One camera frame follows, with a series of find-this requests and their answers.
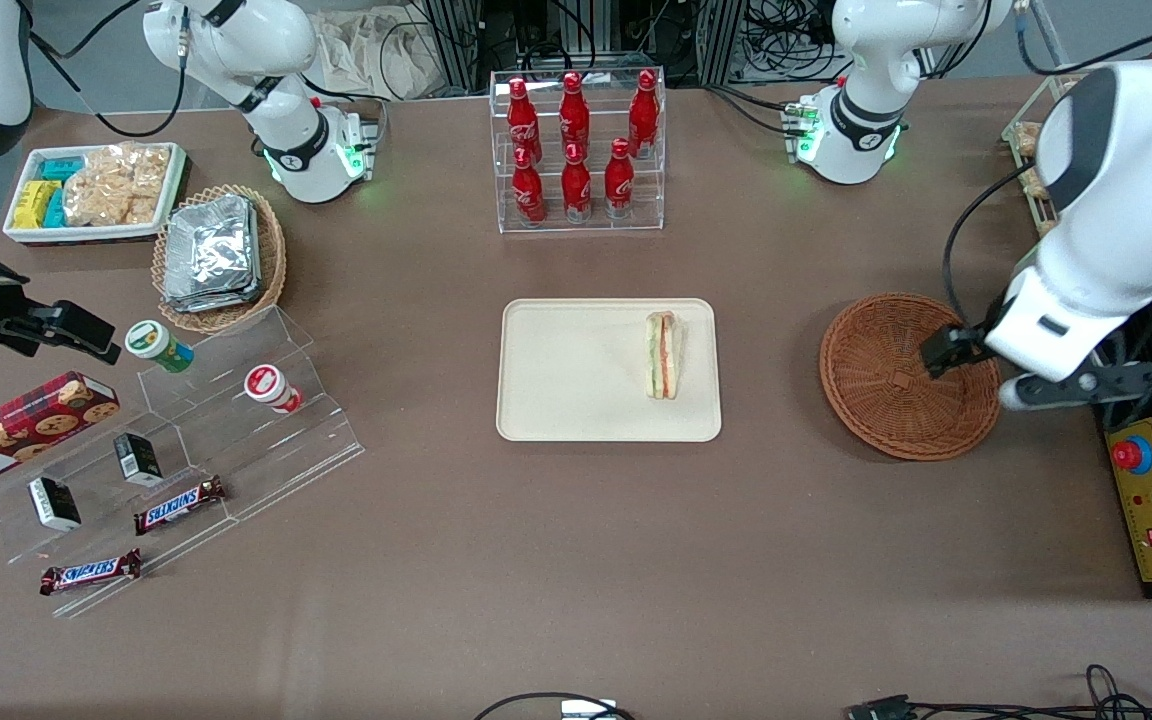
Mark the triangular sandwich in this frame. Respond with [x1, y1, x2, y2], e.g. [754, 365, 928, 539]
[645, 311, 683, 401]

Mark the white rectangular snack tray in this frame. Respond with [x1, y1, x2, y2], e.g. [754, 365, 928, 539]
[2, 142, 187, 246]

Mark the round brown wicker basket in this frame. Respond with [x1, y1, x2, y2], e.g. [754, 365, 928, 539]
[819, 292, 1003, 462]

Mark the oval wicker basket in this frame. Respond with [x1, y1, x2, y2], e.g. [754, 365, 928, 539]
[151, 184, 288, 335]

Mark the beige plastic tray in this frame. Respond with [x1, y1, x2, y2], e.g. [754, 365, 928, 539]
[496, 298, 723, 443]

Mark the green lidded cup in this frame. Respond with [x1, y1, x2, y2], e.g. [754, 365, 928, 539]
[125, 320, 195, 374]

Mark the red tartan cookie box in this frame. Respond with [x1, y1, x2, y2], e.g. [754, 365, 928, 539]
[0, 371, 121, 494]

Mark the yellow snack pack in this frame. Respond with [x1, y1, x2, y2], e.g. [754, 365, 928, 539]
[14, 180, 59, 230]

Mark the small black box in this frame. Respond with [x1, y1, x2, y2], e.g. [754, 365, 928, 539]
[114, 432, 164, 488]
[28, 477, 83, 532]

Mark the silver foil packs stack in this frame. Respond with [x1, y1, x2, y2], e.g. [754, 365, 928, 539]
[162, 194, 263, 313]

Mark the clear bag of crackers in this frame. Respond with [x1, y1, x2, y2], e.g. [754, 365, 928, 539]
[63, 143, 172, 227]

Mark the clear acrylic step display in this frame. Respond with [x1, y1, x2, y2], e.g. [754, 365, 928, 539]
[0, 305, 367, 619]

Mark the red lidded cup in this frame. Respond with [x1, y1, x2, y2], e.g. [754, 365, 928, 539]
[244, 365, 303, 414]

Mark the brown Snickers bar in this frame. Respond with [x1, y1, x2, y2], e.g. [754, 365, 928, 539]
[133, 476, 227, 536]
[40, 548, 143, 597]

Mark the red cola bottle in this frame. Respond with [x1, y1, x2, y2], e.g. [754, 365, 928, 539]
[507, 78, 541, 163]
[628, 70, 660, 160]
[559, 72, 591, 158]
[604, 138, 635, 220]
[562, 143, 593, 224]
[512, 148, 546, 227]

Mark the clear acrylic bottle rack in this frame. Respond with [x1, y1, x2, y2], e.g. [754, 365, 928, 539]
[489, 68, 667, 235]

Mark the beige cloth bag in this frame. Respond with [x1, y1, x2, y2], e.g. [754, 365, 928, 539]
[311, 8, 439, 101]

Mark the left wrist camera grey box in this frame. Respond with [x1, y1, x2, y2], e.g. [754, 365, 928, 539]
[999, 362, 1152, 412]

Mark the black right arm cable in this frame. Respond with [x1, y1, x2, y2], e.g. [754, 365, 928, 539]
[26, 0, 189, 139]

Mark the cream wire basket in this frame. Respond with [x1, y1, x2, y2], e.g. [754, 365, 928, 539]
[1001, 70, 1077, 237]

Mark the black cable bundle with plug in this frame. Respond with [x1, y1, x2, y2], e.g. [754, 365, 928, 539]
[846, 664, 1152, 720]

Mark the black looped cable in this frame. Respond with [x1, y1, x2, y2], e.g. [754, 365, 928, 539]
[474, 692, 637, 720]

